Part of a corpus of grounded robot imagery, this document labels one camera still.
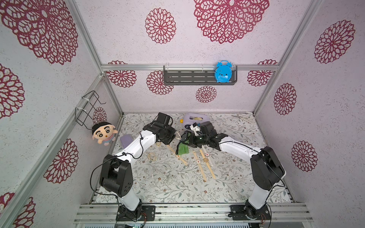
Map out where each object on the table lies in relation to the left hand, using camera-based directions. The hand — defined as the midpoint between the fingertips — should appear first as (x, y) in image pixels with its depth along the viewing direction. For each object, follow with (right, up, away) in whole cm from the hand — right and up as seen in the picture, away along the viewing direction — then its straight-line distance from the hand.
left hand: (177, 135), depth 87 cm
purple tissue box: (+9, +11, +19) cm, 24 cm away
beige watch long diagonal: (+1, -15, +8) cm, 17 cm away
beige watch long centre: (+14, -18, +6) cm, 23 cm away
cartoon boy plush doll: (-43, +2, -3) cm, 43 cm away
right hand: (+3, -3, -2) cm, 5 cm away
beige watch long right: (+19, -17, +6) cm, 26 cm away
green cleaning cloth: (+4, -8, -5) cm, 10 cm away
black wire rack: (-49, +12, -12) cm, 52 cm away
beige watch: (-17, -15, +8) cm, 24 cm away
